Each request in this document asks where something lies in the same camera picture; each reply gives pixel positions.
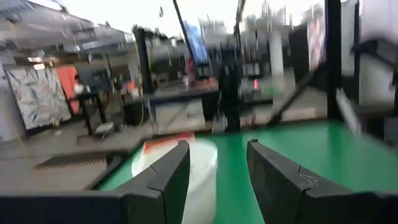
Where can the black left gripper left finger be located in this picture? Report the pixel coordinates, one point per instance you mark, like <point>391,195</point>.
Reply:
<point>140,202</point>

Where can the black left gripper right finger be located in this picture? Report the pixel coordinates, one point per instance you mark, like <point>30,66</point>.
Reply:
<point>286,193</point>

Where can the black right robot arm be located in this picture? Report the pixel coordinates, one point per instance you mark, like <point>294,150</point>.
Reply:
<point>230,93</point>

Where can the green table mat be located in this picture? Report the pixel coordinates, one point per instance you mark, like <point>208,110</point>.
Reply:
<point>311,149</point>

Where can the black hazard striped floor mat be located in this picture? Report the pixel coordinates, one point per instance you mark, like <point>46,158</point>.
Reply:
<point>77,159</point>

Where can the orange cloth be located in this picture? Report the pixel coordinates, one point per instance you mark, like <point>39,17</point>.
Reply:
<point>69,84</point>

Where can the black desk pole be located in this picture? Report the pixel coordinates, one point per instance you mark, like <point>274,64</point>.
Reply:
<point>143,62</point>

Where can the grey patterned board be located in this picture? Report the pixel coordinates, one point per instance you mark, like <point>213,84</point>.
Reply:
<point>37,96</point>

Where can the monitor with blue screen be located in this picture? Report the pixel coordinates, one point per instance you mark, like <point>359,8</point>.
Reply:
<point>196,43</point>

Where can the silver metal bracket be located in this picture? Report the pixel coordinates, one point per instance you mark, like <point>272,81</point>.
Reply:
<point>346,109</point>

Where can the black metal table frame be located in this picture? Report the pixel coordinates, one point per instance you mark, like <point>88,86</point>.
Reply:
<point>333,62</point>

